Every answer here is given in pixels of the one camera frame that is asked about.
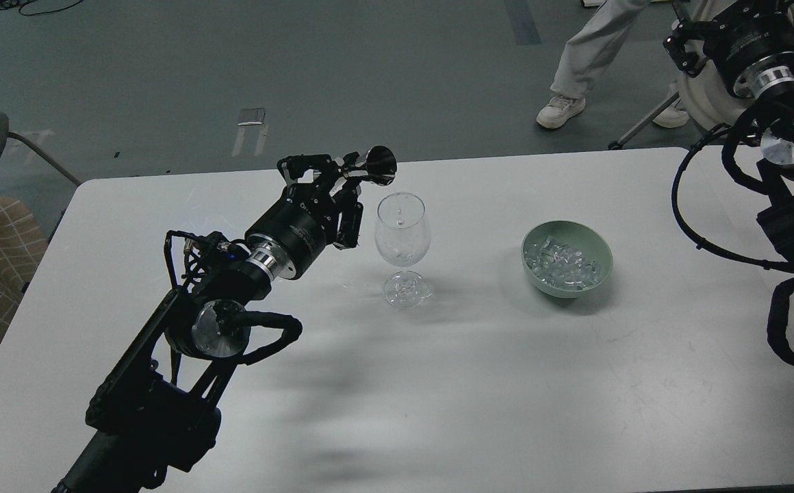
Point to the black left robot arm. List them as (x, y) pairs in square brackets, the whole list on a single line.
[(158, 407)]

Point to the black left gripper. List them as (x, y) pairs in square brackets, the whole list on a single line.
[(303, 220)]

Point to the green bowl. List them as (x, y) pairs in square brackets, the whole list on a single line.
[(585, 238)]

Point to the person in white trousers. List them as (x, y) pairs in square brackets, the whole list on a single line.
[(585, 58)]

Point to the metal floor plate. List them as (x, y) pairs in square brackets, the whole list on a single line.
[(252, 132)]

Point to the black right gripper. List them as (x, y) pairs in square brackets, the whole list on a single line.
[(743, 41)]

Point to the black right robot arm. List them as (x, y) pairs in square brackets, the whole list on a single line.
[(758, 154)]

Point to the clear wine glass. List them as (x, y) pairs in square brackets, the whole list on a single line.
[(403, 238)]

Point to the steel cocktail jigger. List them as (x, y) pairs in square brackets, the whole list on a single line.
[(377, 165)]

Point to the pile of ice cubes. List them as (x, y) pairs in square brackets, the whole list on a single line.
[(561, 265)]

